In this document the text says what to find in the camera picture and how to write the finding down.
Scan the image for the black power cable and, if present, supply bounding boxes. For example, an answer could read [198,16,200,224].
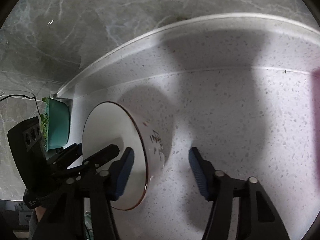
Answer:
[0,93,41,118]

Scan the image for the floral rimmed white bowl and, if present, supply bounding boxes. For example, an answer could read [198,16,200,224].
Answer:
[81,101,176,211]

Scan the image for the teal bowl with greens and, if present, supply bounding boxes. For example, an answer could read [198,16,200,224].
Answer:
[40,98,70,152]

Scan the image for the person left hand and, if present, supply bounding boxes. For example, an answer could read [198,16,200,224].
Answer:
[35,206,47,222]

